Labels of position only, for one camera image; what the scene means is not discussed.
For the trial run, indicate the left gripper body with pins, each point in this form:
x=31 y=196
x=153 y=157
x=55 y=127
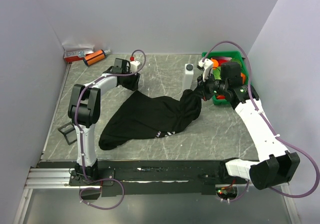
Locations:
x=131 y=81

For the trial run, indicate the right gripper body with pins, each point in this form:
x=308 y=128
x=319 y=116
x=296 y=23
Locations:
x=210 y=87

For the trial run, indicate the black printed t-shirt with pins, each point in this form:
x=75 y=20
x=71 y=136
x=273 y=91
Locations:
x=141 y=117

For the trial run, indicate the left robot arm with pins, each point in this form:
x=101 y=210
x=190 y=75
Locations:
x=84 y=110

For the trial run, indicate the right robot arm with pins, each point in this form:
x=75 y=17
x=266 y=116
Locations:
x=276 y=164

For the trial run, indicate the toy napa cabbage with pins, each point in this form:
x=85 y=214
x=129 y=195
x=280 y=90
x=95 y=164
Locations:
x=217 y=72

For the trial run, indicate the toy orange fruit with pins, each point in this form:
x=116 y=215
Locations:
x=215 y=63

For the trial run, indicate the white rectangular bottle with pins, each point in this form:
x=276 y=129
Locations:
x=187 y=76

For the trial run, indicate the green plastic tray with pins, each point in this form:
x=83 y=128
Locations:
x=225 y=100

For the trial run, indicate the toy orange bumpy pumpkin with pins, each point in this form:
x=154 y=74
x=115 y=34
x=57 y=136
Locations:
x=243 y=76

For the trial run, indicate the orange cylindrical bottle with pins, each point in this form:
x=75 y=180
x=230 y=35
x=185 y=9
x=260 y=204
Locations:
x=96 y=57

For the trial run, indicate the red white box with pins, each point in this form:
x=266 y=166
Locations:
x=74 y=53

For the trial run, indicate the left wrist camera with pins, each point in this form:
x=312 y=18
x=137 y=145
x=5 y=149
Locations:
x=134 y=66

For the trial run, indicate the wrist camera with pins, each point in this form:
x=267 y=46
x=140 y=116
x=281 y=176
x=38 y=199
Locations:
x=206 y=66
x=134 y=66

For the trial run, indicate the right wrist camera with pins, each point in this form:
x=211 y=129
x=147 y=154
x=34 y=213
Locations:
x=206 y=66

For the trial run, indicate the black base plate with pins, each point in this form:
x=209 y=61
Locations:
x=155 y=177

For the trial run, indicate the aluminium rail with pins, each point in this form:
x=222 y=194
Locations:
x=48 y=178

